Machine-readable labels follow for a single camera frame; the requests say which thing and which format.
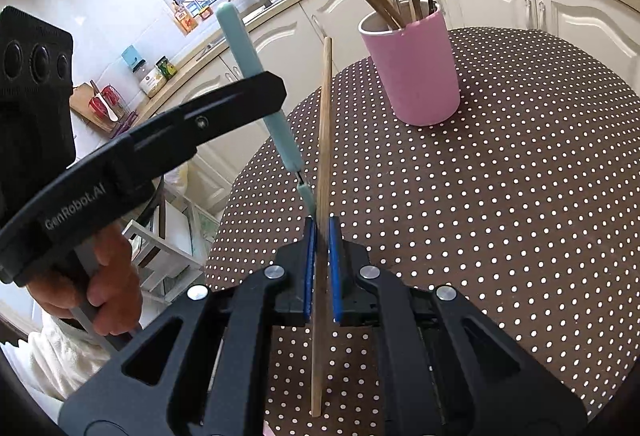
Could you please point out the white frame stool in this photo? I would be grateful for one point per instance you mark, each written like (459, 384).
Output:
(165, 256)

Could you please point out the red drinking cups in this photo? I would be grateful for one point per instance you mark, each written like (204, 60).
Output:
(97, 105)

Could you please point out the small yellow lid jar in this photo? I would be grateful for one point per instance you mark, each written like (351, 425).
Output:
(205, 12)

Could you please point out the teal carton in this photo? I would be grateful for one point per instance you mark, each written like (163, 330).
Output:
(131, 56)

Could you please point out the wooden cutting board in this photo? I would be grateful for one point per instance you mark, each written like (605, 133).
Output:
(82, 103)

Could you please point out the pink cup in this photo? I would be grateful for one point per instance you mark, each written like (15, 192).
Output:
(415, 75)

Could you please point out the glass jar with white label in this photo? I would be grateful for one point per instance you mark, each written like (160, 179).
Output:
(151, 81)

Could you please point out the person's left hand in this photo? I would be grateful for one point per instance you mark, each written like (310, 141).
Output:
(117, 286)

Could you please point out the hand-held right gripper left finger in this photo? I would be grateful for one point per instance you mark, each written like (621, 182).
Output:
(310, 276)

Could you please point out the beige kitchen countertop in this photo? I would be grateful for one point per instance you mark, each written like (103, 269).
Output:
(192, 65)

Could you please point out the orange liquid bottle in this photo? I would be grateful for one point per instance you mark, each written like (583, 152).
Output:
(183, 18)

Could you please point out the purple cup rack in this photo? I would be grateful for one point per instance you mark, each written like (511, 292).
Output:
(125, 125)

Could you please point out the single wooden chopstick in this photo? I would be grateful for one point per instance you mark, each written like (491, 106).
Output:
(324, 140)

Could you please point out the small green jar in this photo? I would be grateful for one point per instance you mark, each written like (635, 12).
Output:
(166, 68)

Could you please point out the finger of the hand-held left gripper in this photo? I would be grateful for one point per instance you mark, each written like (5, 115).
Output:
(225, 110)

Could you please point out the person's left forearm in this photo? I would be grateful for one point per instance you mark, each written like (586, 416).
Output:
(55, 361)

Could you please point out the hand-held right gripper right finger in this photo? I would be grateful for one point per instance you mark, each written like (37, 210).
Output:
(334, 276)

